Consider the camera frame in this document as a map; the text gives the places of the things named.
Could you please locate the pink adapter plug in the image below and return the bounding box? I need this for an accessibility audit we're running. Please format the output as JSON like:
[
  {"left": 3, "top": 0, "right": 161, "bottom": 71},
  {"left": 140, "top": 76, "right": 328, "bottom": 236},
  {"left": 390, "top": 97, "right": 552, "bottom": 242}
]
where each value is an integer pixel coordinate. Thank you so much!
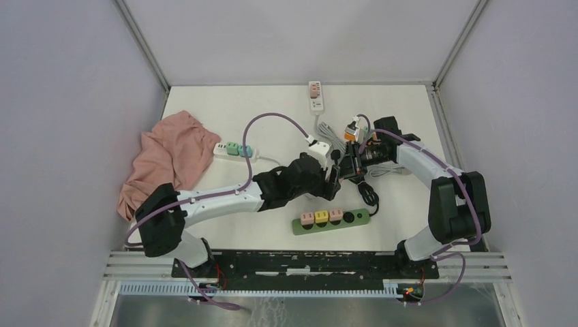
[
  {"left": 300, "top": 212, "right": 315, "bottom": 226},
  {"left": 329, "top": 209, "right": 344, "bottom": 224}
]

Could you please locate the yellow adapter plug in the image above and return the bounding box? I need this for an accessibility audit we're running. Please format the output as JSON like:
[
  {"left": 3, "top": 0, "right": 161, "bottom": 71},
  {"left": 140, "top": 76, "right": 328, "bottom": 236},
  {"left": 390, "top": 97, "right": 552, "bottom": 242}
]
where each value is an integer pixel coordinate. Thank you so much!
[{"left": 314, "top": 211, "right": 329, "bottom": 224}]

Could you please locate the green power strip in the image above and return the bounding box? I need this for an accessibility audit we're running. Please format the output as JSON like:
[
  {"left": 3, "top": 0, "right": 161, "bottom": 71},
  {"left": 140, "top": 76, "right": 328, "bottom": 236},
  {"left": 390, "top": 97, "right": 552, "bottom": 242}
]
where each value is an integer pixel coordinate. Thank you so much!
[{"left": 291, "top": 208, "right": 371, "bottom": 236}]

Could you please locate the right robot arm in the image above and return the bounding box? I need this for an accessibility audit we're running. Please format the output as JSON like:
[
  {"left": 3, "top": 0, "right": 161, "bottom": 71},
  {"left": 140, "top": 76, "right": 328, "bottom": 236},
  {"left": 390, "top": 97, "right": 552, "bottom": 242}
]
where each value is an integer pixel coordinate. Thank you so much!
[{"left": 339, "top": 116, "right": 491, "bottom": 278}]

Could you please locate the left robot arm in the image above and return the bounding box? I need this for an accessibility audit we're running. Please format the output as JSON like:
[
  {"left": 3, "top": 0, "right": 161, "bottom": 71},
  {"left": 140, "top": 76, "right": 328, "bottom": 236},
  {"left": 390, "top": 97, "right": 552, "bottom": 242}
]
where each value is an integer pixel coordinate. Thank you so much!
[{"left": 135, "top": 153, "right": 340, "bottom": 277}]

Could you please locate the teal USB adapter plug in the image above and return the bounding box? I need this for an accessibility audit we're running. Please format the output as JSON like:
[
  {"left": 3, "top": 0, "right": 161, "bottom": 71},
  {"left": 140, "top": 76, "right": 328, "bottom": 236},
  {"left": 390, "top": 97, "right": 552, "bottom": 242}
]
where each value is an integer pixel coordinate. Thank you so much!
[{"left": 238, "top": 144, "right": 254, "bottom": 158}]

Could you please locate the green USB adapter plug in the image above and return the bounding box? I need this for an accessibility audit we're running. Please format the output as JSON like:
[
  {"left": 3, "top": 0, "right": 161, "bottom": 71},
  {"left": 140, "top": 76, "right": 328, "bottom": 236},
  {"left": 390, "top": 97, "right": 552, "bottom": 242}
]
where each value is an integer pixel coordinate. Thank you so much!
[{"left": 226, "top": 142, "right": 239, "bottom": 156}]

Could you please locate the orange power strip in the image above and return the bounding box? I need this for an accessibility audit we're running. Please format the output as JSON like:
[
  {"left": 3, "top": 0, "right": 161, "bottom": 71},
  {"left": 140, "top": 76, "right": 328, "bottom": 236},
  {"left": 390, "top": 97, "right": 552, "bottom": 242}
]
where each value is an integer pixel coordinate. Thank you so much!
[{"left": 344, "top": 127, "right": 368, "bottom": 142}]

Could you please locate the white slim power strip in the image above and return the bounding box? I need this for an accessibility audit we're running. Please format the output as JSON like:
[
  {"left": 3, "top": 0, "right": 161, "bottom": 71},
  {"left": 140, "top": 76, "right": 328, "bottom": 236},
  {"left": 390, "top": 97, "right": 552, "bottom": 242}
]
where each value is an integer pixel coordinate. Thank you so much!
[{"left": 308, "top": 81, "right": 324, "bottom": 116}]

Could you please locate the pink adapter on white strip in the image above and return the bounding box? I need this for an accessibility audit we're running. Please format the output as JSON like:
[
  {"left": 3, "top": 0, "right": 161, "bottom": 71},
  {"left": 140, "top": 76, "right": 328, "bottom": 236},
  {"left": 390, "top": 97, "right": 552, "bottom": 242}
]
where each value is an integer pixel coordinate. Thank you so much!
[{"left": 309, "top": 83, "right": 320, "bottom": 99}]

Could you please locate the white USB power strip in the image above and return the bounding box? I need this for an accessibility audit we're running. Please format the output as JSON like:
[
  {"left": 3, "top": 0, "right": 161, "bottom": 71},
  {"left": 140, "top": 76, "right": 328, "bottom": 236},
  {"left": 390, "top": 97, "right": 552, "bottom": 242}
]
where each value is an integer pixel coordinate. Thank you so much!
[{"left": 213, "top": 143, "right": 259, "bottom": 163}]

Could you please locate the pink cloth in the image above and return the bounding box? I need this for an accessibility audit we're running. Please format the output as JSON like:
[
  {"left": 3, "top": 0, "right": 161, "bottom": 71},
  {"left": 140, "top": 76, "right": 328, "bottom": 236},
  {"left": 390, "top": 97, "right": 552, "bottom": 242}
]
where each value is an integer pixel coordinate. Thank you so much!
[{"left": 117, "top": 110, "right": 222, "bottom": 221}]

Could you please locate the black coiled cable with plug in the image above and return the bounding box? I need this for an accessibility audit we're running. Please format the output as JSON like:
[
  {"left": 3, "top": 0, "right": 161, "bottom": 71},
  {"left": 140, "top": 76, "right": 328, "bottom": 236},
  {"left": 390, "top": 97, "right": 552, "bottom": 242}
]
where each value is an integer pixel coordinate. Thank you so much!
[{"left": 330, "top": 149, "right": 381, "bottom": 217}]

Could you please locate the grey coiled cable right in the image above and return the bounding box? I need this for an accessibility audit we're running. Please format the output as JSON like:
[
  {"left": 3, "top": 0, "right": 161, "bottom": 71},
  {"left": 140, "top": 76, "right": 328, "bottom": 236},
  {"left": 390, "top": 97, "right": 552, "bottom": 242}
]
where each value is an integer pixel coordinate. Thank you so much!
[{"left": 367, "top": 163, "right": 408, "bottom": 178}]

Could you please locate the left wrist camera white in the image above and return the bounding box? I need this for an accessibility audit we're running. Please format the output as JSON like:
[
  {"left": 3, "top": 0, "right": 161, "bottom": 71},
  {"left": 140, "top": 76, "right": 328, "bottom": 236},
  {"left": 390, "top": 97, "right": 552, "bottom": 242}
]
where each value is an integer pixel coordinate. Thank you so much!
[{"left": 307, "top": 140, "right": 332, "bottom": 169}]

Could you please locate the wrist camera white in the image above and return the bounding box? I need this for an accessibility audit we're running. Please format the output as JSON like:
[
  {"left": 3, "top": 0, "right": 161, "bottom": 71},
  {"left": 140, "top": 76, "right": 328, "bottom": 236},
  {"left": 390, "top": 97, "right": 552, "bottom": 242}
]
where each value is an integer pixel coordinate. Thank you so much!
[
  {"left": 307, "top": 140, "right": 332, "bottom": 169},
  {"left": 344, "top": 116, "right": 360, "bottom": 132}
]

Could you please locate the grey coiled cable centre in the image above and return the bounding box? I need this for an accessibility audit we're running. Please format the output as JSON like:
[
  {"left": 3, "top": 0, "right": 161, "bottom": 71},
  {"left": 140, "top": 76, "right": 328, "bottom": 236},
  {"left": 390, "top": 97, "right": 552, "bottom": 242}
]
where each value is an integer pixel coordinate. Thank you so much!
[{"left": 314, "top": 112, "right": 348, "bottom": 157}]

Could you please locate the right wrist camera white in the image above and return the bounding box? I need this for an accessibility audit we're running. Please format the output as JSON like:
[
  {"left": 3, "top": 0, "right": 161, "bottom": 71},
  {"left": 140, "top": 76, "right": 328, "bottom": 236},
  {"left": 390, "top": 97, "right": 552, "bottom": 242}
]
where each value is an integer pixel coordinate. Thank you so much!
[{"left": 344, "top": 116, "right": 360, "bottom": 132}]

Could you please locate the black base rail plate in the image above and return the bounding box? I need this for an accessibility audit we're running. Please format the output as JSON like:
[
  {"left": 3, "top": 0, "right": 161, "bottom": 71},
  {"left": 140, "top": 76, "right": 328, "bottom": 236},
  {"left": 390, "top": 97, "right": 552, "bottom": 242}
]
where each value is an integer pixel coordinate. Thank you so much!
[{"left": 189, "top": 249, "right": 440, "bottom": 291}]

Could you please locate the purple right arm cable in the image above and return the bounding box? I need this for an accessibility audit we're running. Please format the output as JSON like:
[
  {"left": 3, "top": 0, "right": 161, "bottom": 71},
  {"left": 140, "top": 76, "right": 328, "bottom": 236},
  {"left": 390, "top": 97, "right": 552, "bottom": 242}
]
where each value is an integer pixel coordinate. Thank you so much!
[{"left": 354, "top": 113, "right": 483, "bottom": 307}]

